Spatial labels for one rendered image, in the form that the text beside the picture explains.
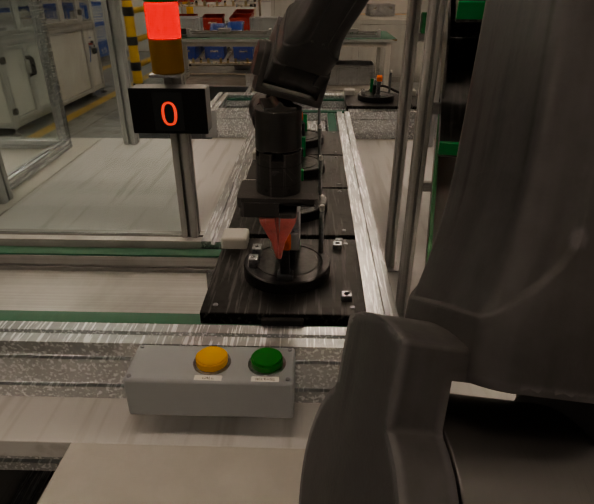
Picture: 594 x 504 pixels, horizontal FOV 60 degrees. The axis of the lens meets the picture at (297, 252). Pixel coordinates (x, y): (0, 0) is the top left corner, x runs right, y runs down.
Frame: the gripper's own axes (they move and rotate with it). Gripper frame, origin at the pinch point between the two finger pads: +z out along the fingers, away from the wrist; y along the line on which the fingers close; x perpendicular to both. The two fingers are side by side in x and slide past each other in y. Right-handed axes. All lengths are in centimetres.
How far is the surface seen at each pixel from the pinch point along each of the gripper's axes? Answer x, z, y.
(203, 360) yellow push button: 12.3, 9.0, 8.8
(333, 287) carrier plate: -5.4, 8.9, -8.1
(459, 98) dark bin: -13.1, -18.3, -25.1
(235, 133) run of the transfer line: -127, 18, 23
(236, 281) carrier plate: -6.8, 9.1, 7.1
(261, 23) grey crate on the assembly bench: -553, 10, 48
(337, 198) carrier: -41.4, 8.7, -10.4
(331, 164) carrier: -64, 9, -10
